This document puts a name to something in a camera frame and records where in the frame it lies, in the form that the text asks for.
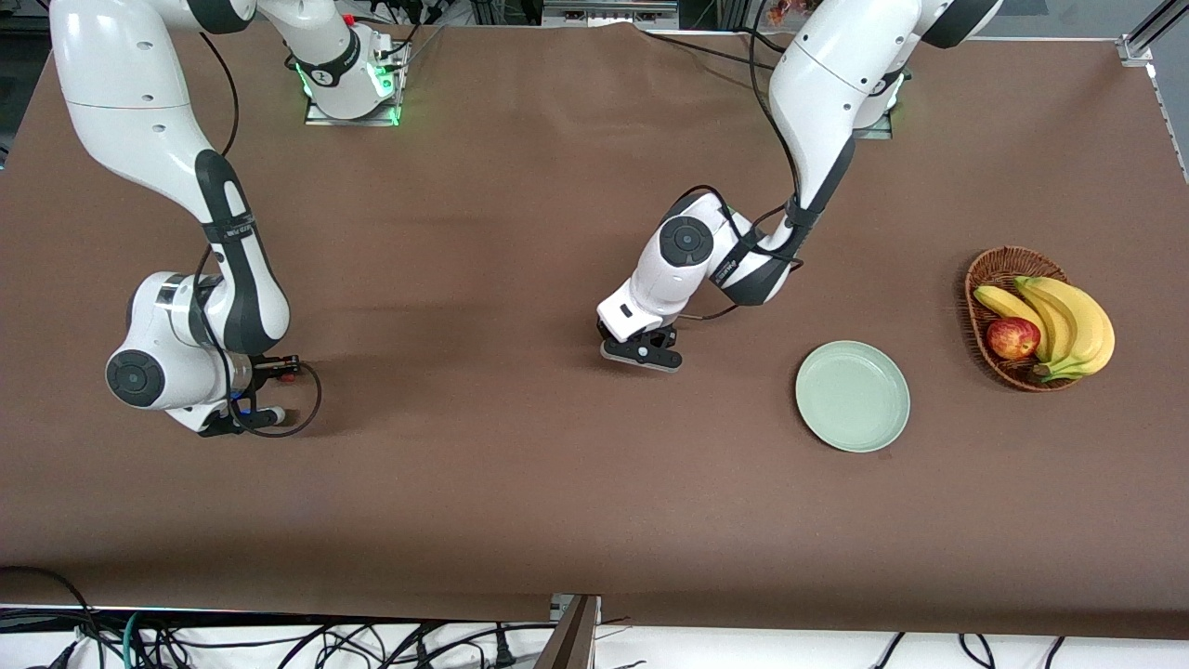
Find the brown wooden post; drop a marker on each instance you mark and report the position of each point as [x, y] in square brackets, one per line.
[571, 641]

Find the aluminium frame profile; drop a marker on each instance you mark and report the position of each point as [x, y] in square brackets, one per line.
[1138, 46]

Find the pale green plate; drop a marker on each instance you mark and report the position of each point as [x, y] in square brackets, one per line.
[853, 395]

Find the grey metal box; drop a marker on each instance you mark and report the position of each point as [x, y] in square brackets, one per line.
[604, 11]

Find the brown table cover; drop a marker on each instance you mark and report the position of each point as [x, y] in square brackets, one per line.
[557, 511]

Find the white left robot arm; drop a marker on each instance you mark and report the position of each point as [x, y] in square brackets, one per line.
[827, 84]

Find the silver metal bracket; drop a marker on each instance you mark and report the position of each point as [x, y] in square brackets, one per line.
[557, 606]

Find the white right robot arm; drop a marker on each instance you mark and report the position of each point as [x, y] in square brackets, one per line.
[139, 93]

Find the red apple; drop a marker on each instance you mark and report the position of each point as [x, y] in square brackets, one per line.
[1012, 338]

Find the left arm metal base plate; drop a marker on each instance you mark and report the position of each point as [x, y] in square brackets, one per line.
[882, 133]

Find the brown wicker basket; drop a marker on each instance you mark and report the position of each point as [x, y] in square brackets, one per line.
[999, 265]

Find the yellow banana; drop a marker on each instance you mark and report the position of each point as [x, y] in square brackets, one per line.
[1096, 334]
[1008, 305]
[1059, 316]

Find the colourful background items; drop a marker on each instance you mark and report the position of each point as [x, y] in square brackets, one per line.
[785, 9]

